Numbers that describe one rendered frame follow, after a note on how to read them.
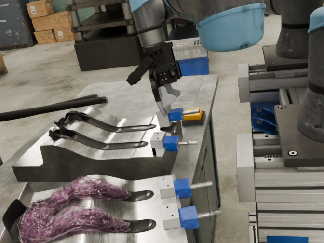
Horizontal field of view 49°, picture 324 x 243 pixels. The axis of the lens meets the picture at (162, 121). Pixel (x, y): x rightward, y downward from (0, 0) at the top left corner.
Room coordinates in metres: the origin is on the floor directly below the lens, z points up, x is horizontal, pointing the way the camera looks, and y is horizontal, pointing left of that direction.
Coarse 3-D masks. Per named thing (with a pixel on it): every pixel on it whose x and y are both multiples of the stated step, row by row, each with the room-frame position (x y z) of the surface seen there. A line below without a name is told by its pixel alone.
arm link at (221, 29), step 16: (192, 0) 0.41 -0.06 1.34; (208, 0) 0.38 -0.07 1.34; (224, 0) 0.37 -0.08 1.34; (240, 0) 0.37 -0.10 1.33; (256, 0) 0.37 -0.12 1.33; (192, 16) 0.44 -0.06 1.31; (208, 16) 0.38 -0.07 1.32; (224, 16) 0.37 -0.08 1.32; (240, 16) 0.37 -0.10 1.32; (256, 16) 0.37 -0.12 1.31; (208, 32) 0.38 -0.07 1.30; (224, 32) 0.37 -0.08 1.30; (240, 32) 0.37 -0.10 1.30; (256, 32) 0.37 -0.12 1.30; (208, 48) 0.39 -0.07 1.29; (224, 48) 0.37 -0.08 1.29; (240, 48) 0.38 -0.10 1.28
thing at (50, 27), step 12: (48, 0) 7.60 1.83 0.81; (36, 12) 7.47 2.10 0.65; (48, 12) 7.47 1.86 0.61; (60, 12) 7.65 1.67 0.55; (36, 24) 7.50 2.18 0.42; (48, 24) 7.45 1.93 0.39; (60, 24) 7.40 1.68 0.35; (72, 24) 7.44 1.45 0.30; (36, 36) 7.50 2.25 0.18; (48, 36) 7.44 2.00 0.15; (60, 36) 7.41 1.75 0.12; (72, 36) 7.34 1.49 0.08
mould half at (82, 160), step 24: (120, 120) 1.12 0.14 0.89; (144, 120) 1.08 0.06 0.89; (48, 144) 0.93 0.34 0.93; (72, 144) 0.93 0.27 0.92; (24, 168) 0.96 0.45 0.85; (48, 168) 0.93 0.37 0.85; (72, 168) 0.91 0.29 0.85; (96, 168) 0.88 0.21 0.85; (120, 168) 0.86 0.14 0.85; (144, 168) 0.84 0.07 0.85; (168, 168) 0.85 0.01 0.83
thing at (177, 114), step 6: (168, 108) 1.00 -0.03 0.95; (180, 108) 1.00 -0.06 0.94; (156, 114) 0.98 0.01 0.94; (168, 114) 0.98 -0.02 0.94; (174, 114) 0.97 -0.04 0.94; (180, 114) 0.97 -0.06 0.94; (186, 114) 0.98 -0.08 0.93; (162, 120) 0.98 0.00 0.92; (168, 120) 0.97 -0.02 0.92; (174, 120) 0.97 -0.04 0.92; (162, 126) 0.98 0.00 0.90
